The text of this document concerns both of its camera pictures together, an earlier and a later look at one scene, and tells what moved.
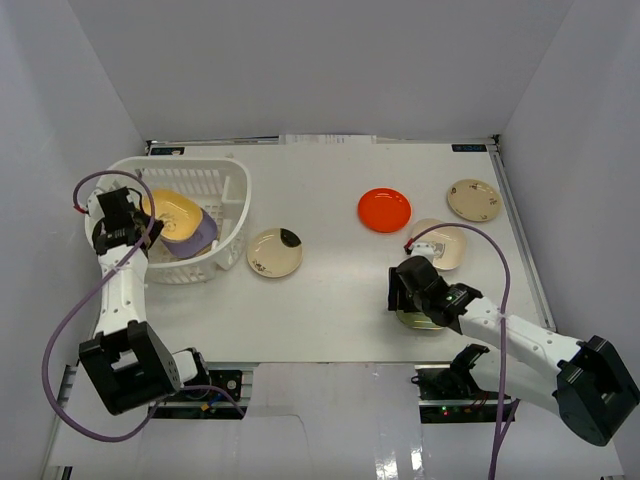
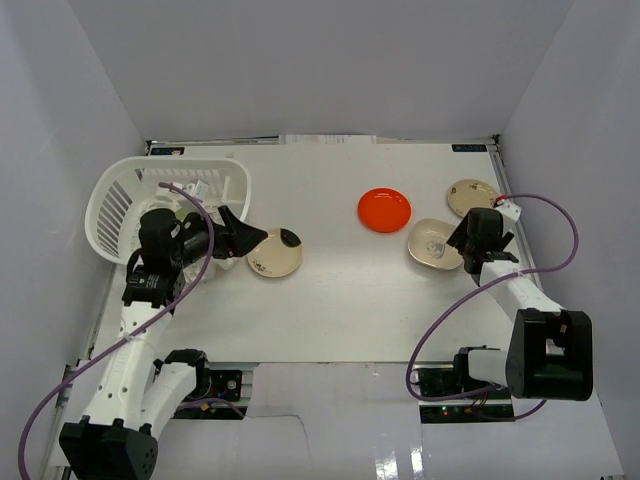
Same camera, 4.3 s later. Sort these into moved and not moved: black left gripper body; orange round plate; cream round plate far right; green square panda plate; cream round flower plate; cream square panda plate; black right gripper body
Moved: black left gripper body; green square panda plate; black right gripper body
Not moved: cream round flower plate; cream round plate far right; orange round plate; cream square panda plate
